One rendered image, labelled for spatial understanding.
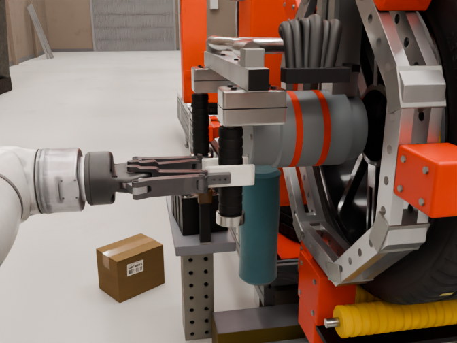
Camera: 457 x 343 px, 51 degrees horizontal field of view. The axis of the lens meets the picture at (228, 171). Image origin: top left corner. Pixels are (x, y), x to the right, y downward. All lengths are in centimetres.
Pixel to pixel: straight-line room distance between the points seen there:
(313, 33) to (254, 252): 53
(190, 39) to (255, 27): 193
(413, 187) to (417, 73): 15
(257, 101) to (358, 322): 46
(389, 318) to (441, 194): 39
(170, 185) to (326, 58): 27
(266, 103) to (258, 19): 66
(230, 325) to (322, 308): 63
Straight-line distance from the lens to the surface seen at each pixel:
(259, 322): 159
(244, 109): 66
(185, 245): 134
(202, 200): 129
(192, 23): 322
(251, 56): 66
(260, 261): 106
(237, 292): 199
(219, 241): 136
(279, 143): 83
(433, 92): 68
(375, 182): 96
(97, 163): 66
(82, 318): 192
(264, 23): 131
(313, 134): 83
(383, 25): 72
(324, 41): 69
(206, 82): 99
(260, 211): 101
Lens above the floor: 104
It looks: 17 degrees down
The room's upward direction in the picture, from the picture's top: straight up
